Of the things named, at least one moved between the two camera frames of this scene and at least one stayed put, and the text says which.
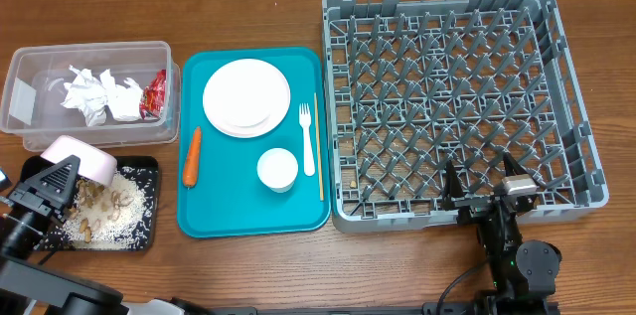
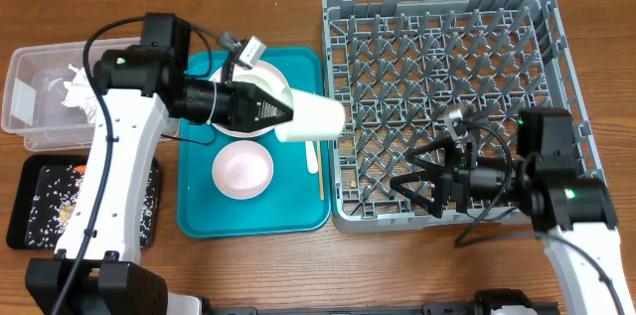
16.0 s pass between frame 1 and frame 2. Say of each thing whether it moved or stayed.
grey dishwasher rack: stayed
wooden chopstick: stayed
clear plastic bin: stayed
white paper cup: moved
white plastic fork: stayed
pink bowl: moved
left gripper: moved
